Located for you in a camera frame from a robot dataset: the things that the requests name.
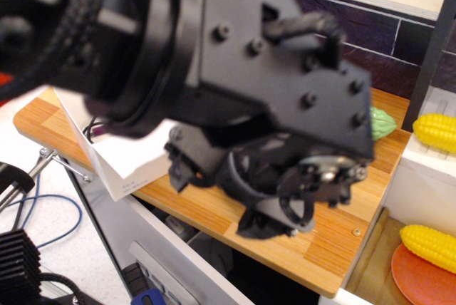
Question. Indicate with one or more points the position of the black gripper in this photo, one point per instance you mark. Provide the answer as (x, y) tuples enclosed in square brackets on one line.
[(279, 199)]

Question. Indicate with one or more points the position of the white face mask box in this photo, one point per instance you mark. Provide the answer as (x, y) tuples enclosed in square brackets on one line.
[(124, 165)]

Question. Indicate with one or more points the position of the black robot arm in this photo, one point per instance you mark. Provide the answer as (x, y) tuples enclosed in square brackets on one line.
[(266, 108)]

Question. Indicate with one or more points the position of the blue black device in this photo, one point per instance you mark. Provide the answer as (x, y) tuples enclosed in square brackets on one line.
[(137, 285)]

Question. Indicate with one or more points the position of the green bitter gourd toy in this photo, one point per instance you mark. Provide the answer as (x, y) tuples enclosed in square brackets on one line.
[(382, 124)]

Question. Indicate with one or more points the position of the metal clamp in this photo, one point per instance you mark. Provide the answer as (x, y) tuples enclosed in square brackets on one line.
[(17, 181)]

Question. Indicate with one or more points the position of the black heat sink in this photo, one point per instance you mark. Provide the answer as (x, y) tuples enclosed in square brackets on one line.
[(20, 269)]

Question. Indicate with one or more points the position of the orange plate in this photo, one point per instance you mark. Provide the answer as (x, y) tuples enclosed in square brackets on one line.
[(420, 281)]

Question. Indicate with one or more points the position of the yellow corn toy lower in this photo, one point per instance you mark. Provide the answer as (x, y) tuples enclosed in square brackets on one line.
[(431, 245)]

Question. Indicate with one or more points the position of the yellow corn toy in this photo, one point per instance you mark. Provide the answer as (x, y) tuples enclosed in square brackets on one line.
[(431, 245), (436, 130)]

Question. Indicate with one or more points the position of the yellow corn toy upper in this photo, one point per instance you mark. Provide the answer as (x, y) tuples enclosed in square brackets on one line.
[(436, 130)]

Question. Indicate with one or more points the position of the red box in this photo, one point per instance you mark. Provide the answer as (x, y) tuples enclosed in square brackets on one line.
[(5, 80)]

